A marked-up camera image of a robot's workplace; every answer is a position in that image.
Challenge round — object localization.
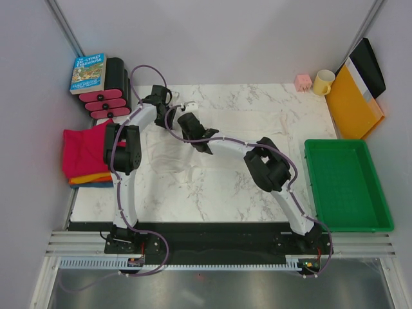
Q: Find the white t shirt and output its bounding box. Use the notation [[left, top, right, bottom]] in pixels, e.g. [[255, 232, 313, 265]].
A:
[[145, 108, 290, 183]]

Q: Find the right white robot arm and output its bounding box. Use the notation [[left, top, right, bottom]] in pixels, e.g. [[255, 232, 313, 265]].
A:
[[178, 113, 322, 254]]

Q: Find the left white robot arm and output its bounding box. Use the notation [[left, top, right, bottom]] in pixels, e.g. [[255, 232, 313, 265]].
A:
[[103, 85, 175, 253]]

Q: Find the black pink drawer organizer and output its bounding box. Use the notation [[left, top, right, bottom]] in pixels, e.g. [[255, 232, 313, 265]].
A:
[[79, 57, 131, 120]]

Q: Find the blue treehouse book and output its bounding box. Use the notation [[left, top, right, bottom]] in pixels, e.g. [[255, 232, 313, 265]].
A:
[[70, 53, 107, 95]]

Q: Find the orange folded t shirt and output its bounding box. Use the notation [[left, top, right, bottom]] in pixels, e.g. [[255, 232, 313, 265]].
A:
[[69, 172, 112, 185]]

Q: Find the red folded t shirt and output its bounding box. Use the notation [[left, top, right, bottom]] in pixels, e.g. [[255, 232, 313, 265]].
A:
[[62, 119, 113, 178]]

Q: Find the blue folded t shirt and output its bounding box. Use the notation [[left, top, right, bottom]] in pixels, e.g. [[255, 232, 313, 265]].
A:
[[69, 182, 113, 189]]

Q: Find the pink plug cube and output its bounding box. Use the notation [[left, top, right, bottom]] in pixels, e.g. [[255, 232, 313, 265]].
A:
[[294, 74, 312, 92]]

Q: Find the yellow mug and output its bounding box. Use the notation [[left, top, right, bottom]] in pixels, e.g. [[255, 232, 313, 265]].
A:
[[313, 70, 335, 96]]

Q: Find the green plastic tray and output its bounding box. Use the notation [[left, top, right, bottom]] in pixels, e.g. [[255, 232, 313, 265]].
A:
[[304, 139, 394, 232]]

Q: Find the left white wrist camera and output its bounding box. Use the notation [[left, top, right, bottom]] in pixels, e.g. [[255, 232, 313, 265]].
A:
[[168, 90, 180, 102]]

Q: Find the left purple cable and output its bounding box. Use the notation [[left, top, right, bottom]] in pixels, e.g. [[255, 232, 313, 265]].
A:
[[57, 64, 171, 292]]

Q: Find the purple cable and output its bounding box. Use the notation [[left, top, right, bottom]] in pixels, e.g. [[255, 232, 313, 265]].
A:
[[164, 102, 334, 279], [57, 64, 171, 292]]

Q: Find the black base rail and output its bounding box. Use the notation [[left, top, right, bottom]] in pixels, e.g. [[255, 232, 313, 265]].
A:
[[68, 222, 332, 265]]

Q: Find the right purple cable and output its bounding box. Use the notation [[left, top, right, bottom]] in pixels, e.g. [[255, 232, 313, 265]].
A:
[[164, 102, 334, 279]]

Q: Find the white slotted cable duct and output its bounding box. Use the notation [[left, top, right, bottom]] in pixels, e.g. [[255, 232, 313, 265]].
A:
[[59, 257, 315, 271]]

